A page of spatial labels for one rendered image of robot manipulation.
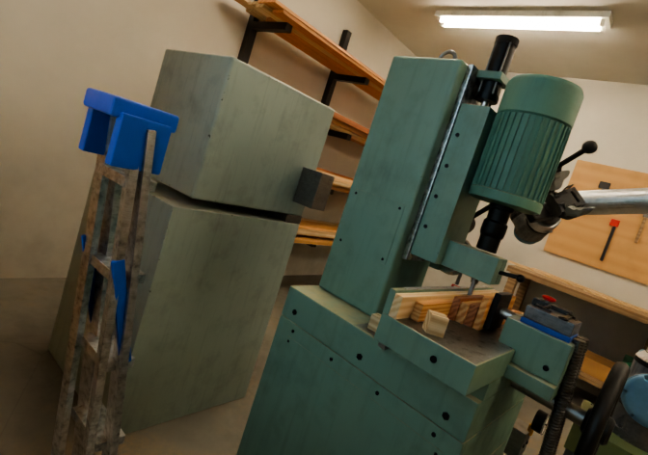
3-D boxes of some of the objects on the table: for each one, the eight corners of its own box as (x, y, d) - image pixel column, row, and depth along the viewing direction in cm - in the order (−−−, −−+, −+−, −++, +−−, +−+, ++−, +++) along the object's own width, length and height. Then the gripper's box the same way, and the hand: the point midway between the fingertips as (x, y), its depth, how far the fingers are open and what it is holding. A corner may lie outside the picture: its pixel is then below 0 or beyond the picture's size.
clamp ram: (513, 343, 93) (527, 306, 92) (482, 328, 97) (495, 292, 96) (525, 339, 99) (538, 305, 98) (495, 325, 104) (507, 291, 103)
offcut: (438, 332, 85) (445, 313, 85) (443, 338, 82) (449, 319, 81) (421, 327, 85) (428, 308, 84) (425, 333, 82) (432, 313, 81)
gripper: (544, 184, 137) (576, 150, 119) (579, 236, 129) (618, 208, 111) (521, 192, 136) (549, 159, 118) (554, 245, 128) (590, 219, 110)
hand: (574, 186), depth 114 cm, fingers open, 14 cm apart
